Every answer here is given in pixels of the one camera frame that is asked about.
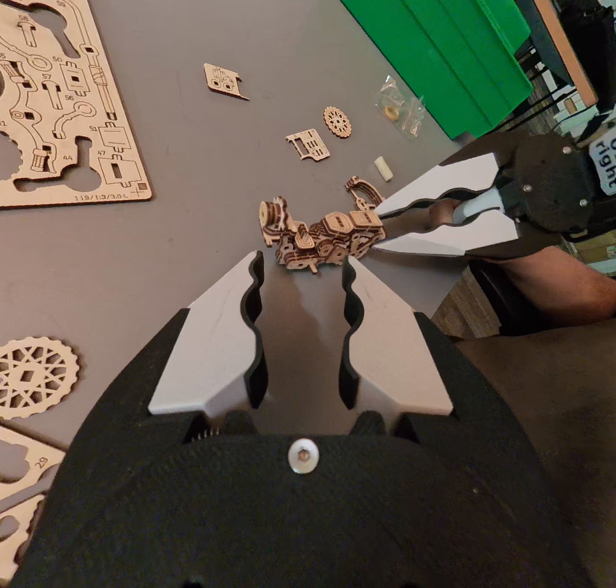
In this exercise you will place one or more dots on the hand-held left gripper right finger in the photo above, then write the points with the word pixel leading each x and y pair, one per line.
pixel 399 357

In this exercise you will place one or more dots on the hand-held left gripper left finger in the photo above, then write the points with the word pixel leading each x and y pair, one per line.
pixel 207 352

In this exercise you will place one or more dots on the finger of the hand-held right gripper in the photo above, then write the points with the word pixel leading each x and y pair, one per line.
pixel 457 174
pixel 471 239

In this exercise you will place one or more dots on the assembled wooden vehicle model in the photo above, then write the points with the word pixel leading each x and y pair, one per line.
pixel 332 241

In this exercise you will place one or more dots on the wooden sheet with rectangular cutouts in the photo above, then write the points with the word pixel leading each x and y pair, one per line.
pixel 43 463

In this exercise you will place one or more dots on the person's right forearm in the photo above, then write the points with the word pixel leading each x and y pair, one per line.
pixel 568 285

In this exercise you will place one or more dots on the person's right hand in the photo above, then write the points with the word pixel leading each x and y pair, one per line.
pixel 445 213

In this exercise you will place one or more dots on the small white cylinder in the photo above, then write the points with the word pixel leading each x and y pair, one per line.
pixel 383 168

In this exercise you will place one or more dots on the clear plastic bag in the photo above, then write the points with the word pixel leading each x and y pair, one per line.
pixel 404 112

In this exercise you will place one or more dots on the arched wooden fender part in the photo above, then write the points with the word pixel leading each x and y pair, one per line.
pixel 353 184

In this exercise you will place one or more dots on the small wooden gear wheel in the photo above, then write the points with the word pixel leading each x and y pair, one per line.
pixel 337 122

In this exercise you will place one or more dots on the green plastic bin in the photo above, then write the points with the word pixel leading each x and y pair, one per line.
pixel 433 44

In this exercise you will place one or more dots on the slotted wooden panel piece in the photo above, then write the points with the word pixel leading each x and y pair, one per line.
pixel 323 154

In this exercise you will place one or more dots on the large wooden spoked wheel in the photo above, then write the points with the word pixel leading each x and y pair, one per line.
pixel 71 379

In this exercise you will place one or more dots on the person's clothing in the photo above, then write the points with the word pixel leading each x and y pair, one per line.
pixel 553 405

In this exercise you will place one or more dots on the wooden-edged table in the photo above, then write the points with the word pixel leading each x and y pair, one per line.
pixel 552 20

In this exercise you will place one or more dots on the wooden sheet with gear holes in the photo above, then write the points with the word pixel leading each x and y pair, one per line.
pixel 134 140

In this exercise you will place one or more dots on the square wooden piece with tail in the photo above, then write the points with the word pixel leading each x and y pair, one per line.
pixel 211 71

